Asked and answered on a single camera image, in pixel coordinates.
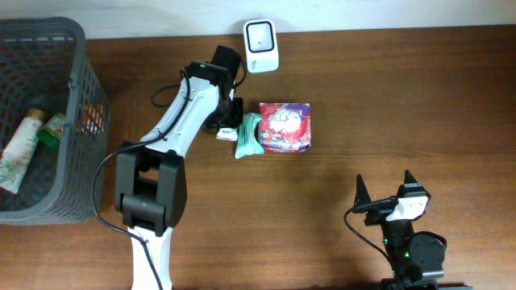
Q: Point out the white bamboo print tube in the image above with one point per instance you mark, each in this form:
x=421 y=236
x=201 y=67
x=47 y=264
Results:
x=19 y=151

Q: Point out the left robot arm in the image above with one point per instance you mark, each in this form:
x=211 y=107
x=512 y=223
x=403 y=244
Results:
x=150 y=181

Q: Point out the red purple snack bag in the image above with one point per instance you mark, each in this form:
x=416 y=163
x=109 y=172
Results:
x=285 y=127

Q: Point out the teal tissue packet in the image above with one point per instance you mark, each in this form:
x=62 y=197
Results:
x=227 y=134

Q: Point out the mint toilet tissue pack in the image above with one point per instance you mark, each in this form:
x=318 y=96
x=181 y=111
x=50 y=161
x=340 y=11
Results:
x=247 y=143

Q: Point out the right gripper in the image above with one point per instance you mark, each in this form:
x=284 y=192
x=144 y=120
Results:
x=376 y=213

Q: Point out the dark grey plastic basket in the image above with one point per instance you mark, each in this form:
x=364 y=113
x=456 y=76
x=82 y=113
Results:
x=44 y=65

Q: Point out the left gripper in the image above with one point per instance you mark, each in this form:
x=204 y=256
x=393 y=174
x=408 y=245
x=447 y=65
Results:
x=235 y=117

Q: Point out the green lid jar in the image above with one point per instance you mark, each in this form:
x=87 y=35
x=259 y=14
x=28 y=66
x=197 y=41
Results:
x=52 y=131

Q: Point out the orange tissue packet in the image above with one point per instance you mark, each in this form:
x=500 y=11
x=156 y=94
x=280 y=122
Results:
x=92 y=118

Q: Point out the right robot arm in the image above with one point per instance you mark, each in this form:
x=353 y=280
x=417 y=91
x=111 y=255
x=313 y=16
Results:
x=416 y=258

